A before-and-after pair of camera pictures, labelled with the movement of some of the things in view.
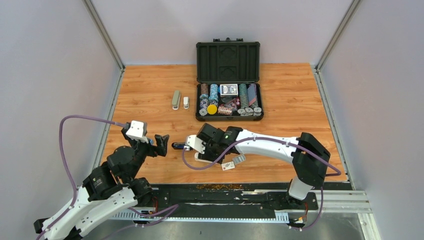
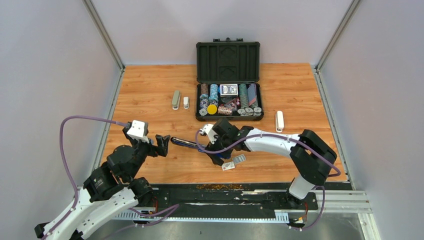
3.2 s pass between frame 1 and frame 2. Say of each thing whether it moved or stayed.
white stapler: moved
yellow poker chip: stayed
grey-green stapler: stayed
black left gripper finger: stayed
